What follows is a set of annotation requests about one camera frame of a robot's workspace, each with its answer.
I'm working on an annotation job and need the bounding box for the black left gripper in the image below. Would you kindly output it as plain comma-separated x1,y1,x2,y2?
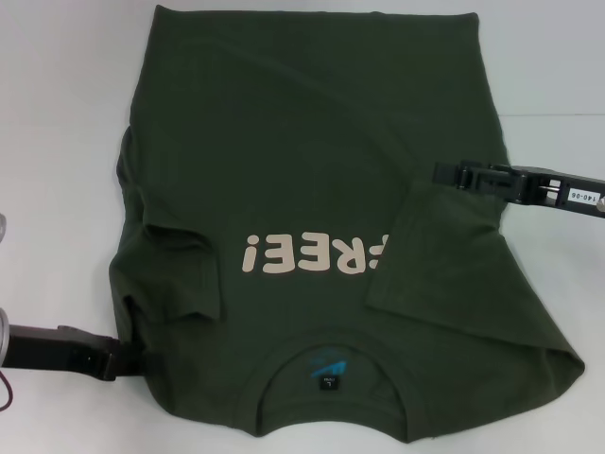
3,323,150,382

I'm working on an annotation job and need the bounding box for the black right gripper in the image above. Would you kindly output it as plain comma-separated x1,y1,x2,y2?
433,159,605,216

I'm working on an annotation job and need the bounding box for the dark green FREE t-shirt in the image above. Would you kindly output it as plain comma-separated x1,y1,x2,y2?
107,4,587,434

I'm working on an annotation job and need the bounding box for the dark red cable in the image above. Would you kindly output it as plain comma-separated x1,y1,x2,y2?
0,368,16,413

